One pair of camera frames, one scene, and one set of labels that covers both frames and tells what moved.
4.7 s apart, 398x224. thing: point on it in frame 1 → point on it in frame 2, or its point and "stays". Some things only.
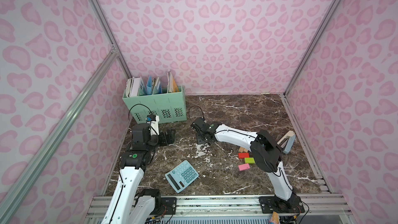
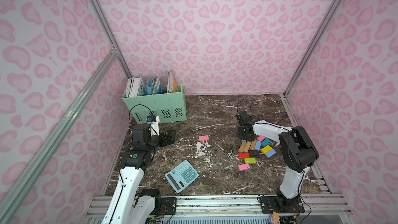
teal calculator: (182, 176) stays
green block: (249, 160) stays
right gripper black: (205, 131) → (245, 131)
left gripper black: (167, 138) stays
